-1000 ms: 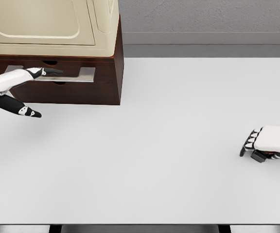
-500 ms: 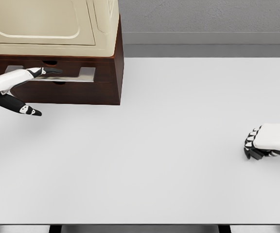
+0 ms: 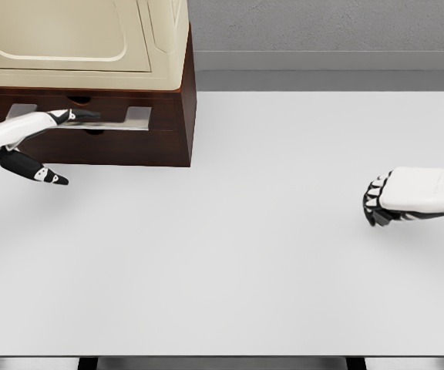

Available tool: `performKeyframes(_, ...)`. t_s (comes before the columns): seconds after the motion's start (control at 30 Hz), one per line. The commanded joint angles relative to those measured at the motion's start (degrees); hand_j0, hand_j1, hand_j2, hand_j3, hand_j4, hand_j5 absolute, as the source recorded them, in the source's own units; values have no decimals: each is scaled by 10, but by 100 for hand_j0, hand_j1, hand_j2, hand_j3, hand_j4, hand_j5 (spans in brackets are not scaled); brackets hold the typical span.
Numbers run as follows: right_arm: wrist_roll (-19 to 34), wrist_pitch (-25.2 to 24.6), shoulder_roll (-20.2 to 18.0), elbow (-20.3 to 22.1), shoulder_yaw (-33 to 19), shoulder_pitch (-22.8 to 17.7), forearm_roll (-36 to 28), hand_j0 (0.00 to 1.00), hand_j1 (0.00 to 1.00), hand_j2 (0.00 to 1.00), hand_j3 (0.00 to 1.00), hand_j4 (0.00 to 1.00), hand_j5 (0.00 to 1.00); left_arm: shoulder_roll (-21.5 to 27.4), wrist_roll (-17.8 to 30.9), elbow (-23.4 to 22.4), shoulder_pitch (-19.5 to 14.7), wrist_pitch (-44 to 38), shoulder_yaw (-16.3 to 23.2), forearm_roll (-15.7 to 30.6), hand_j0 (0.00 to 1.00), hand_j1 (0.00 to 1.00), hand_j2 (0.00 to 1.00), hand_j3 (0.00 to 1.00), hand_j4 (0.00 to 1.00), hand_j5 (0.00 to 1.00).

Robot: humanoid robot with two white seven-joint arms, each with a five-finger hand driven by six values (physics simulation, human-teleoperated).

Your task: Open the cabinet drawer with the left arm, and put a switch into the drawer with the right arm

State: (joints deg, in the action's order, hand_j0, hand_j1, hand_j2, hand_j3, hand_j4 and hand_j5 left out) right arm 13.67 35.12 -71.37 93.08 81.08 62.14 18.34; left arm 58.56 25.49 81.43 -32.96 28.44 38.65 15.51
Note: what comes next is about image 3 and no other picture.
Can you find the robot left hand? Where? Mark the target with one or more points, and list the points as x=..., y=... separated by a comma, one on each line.
x=25, y=123

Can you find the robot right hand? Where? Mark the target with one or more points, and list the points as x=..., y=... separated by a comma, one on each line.
x=414, y=189

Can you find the large cream switch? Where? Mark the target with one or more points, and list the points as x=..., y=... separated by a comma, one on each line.
x=71, y=38

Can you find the dark brown wooden cabinet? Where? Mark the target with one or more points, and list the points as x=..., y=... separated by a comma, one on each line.
x=188, y=115

